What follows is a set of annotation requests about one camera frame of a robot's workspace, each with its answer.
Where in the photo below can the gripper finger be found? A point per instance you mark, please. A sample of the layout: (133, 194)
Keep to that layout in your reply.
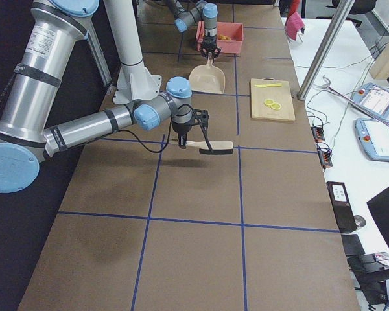
(182, 140)

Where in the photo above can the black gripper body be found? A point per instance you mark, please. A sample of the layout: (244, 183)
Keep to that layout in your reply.
(209, 42)
(181, 129)

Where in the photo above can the brown toy ginger root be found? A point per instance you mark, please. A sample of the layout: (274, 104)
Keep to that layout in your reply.
(223, 37)

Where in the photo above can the beige plastic dustpan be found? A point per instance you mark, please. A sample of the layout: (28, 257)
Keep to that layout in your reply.
(207, 78)

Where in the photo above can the beige hand brush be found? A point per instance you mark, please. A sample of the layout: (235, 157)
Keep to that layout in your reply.
(214, 147)

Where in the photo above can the pink plastic bin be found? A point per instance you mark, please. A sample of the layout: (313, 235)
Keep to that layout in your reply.
(230, 37)

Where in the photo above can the lemon slice inner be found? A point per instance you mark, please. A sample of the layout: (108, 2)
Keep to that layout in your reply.
(269, 102)

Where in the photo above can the bamboo cutting board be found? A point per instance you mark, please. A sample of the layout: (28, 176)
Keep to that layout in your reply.
(281, 95)

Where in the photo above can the yellow plastic knife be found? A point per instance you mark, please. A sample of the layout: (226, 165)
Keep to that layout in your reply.
(268, 85)

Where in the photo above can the lemon slice near edge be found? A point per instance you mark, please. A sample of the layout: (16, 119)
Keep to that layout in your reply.
(275, 106)

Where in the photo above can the magenta cloth chair back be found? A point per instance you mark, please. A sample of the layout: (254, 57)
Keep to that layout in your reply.
(293, 27)

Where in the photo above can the thin metal rod stand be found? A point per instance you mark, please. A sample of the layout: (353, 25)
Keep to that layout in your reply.
(327, 86)

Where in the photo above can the black power strip box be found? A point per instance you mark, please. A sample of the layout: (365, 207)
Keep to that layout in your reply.
(341, 207)

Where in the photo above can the teach pendant near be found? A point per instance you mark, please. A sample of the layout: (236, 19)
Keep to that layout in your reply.
(374, 139)

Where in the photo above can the teach pendant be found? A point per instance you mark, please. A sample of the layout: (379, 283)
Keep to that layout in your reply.
(374, 139)
(374, 98)

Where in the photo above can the teach pendant far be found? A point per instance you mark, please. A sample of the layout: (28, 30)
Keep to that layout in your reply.
(374, 98)

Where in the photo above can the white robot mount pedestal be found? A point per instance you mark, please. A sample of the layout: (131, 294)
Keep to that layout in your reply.
(135, 82)

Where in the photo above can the red cable connector block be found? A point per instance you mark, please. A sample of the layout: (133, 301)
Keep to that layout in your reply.
(318, 133)

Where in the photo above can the aluminium frame post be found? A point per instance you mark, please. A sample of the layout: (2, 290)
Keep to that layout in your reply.
(331, 33)

